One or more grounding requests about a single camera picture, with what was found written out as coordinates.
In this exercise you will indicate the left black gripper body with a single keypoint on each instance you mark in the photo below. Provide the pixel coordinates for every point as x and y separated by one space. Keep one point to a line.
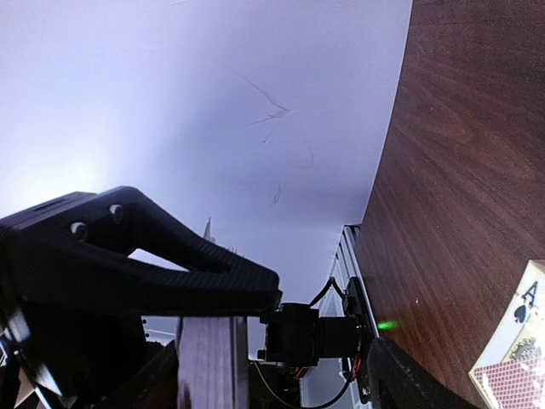
85 354

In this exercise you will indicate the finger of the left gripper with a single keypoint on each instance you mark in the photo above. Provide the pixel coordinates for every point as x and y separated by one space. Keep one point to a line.
119 252

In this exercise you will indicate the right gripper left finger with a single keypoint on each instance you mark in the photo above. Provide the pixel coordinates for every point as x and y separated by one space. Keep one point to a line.
153 386

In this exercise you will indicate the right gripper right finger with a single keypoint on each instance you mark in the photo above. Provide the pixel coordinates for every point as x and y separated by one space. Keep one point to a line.
398 381

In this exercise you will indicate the red backed card deck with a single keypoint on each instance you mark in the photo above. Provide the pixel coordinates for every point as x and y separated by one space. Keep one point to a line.
213 363

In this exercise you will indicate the front aluminium rail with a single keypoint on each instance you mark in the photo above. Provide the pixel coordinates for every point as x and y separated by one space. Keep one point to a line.
324 381

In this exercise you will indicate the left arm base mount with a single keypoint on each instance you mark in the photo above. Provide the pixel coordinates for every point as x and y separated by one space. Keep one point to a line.
297 338

